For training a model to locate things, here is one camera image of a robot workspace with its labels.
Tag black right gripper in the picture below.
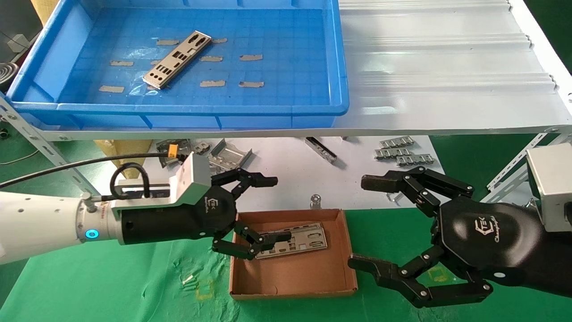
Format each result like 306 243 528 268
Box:
348 166 572 309

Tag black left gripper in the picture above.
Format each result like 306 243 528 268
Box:
120 169 293 261

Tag silver metal I/O shield plate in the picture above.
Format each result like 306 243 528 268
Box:
143 30 212 90
256 222 328 260

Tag brown cardboard box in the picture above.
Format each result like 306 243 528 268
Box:
229 208 358 300

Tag blue plastic tray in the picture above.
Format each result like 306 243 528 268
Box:
7 0 350 131

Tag small white box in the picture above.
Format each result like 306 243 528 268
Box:
7 34 30 52

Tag white paper sheet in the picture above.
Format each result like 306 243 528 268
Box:
134 136 446 214

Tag segmented metal strip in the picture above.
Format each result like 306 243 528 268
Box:
395 154 436 168
379 136 415 149
374 148 412 161

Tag grey stamped metal part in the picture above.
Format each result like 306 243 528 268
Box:
156 139 193 169

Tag slotted grey angle bar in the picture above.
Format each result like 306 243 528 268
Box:
0 96 101 199
485 132 572 204

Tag yellow woven bag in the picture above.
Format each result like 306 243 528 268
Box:
93 140 153 185

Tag white corrugated metal shelf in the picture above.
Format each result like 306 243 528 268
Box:
27 0 572 143

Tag grey spiral coil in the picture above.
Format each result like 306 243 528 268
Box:
0 63 19 92

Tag grey U-shaped metal bracket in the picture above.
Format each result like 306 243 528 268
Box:
209 138 253 174

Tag slender metal bracket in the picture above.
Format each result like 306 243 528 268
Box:
305 137 338 165

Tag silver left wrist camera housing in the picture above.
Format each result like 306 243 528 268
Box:
110 152 211 220

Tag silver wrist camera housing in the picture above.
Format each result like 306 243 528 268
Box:
526 143 572 233
110 152 211 220

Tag looped black cable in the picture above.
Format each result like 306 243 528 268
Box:
111 163 151 200

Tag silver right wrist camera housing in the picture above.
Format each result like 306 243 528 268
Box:
526 143 572 233

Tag long black cable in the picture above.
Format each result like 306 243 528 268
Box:
0 152 188 189

